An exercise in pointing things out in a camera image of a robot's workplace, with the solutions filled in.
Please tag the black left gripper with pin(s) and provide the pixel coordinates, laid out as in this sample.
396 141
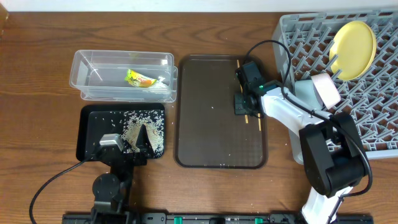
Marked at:
125 156

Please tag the black rail at table edge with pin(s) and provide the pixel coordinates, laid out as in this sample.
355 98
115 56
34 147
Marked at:
162 218

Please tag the pile of rice leftovers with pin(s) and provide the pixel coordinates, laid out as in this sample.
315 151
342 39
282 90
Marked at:
127 124

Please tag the green yellow snack wrapper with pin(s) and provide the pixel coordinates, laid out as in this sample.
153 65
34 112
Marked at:
138 80

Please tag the blue plastic bowl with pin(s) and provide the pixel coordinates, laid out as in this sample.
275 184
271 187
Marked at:
305 91

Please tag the grey dishwasher rack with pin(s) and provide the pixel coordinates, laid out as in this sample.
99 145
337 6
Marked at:
370 99

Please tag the white tissue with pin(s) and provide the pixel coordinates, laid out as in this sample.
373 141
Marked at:
160 85

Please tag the white pink bowl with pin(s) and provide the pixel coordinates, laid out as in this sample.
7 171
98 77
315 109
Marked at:
326 89

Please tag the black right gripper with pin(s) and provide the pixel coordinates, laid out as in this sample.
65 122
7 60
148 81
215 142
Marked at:
238 104

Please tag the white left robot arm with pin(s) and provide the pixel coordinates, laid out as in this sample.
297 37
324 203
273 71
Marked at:
112 189

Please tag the wooden chopstick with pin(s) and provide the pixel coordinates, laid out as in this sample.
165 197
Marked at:
259 121
245 116

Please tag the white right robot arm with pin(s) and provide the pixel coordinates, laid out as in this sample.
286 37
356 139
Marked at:
334 160

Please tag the black waste tray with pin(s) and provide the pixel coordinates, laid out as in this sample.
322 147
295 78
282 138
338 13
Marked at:
84 116

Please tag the dark brown serving tray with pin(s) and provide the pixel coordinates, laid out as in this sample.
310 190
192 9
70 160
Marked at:
207 132

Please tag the yellow plastic plate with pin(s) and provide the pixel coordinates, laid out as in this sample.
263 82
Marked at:
353 50

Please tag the clear plastic bin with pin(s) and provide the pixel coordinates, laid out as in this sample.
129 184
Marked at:
99 75

